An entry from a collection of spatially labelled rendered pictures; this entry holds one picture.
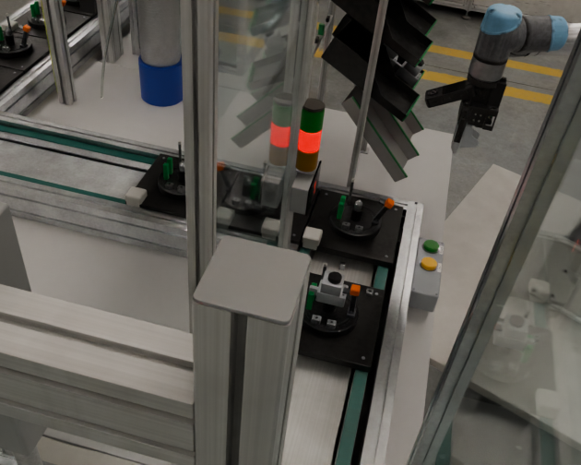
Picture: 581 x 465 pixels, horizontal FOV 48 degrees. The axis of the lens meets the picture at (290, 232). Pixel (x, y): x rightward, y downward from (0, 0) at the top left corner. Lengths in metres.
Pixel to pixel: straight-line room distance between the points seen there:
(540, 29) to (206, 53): 0.98
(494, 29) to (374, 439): 0.88
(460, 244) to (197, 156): 1.30
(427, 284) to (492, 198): 0.60
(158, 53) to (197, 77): 1.61
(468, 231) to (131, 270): 0.99
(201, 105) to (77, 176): 1.31
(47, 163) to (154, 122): 0.44
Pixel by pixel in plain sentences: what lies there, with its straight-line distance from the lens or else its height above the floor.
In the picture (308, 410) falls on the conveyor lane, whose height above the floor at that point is 0.92.
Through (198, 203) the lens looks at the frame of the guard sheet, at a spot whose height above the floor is 1.59.
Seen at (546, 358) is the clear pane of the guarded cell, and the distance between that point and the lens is 0.49.
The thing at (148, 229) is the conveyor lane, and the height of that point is 0.93.
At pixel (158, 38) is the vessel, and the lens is 2.28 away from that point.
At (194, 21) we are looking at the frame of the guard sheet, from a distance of 0.67.
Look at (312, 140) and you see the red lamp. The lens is 1.37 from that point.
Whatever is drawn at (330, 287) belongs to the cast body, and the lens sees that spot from 1.42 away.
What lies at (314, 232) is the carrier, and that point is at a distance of 1.68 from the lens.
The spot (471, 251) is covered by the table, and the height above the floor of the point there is 0.86.
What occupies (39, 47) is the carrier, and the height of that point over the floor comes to 0.97.
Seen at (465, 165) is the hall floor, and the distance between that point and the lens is 3.88.
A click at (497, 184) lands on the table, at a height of 0.86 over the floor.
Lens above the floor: 2.09
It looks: 41 degrees down
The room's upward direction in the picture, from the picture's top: 7 degrees clockwise
